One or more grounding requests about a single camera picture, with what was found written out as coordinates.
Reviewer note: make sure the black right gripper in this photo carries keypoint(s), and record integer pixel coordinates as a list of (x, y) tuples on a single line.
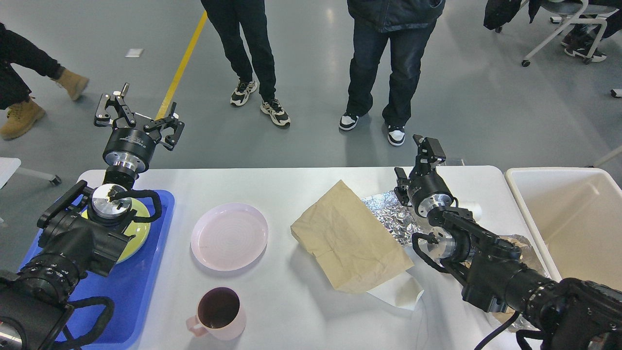
[(428, 191)]

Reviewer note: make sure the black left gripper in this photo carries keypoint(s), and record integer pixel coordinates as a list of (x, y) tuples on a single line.
[(127, 144)]

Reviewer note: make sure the pink plate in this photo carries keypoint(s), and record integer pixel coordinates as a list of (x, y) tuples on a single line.
[(229, 237)]

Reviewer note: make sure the pink mug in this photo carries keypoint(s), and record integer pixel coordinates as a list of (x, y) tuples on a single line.
[(220, 313)]

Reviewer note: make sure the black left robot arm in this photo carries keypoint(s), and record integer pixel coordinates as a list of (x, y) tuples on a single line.
[(86, 230)]

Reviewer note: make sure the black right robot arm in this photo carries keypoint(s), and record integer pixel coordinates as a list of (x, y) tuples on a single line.
[(572, 314)]

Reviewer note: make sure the crumpled aluminium foil sheet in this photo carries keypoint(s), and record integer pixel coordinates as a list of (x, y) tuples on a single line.
[(396, 218)]

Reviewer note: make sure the white paper cup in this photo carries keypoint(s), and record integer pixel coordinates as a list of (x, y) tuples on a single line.
[(474, 207)]

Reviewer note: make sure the yellow-green plate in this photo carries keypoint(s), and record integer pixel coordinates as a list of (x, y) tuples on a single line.
[(139, 229)]

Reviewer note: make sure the brown paper bag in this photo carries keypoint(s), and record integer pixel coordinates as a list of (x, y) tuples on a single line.
[(354, 250)]

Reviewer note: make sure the white side table left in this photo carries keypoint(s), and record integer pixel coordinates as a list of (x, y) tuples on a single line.
[(10, 166)]

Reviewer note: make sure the white paper sheet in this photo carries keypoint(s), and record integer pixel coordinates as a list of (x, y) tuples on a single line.
[(402, 291)]

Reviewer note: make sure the person in black-white sneakers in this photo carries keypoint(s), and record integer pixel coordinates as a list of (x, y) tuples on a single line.
[(242, 29)]

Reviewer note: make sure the white plastic bin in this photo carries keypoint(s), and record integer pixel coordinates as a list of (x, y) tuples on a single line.
[(575, 218)]

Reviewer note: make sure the blue plastic tray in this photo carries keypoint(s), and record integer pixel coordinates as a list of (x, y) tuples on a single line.
[(130, 285)]

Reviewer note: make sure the seated person in background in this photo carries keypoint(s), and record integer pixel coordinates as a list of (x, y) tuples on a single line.
[(579, 40)]

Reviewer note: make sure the white office chair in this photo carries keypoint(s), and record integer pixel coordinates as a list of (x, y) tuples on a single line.
[(571, 12)]

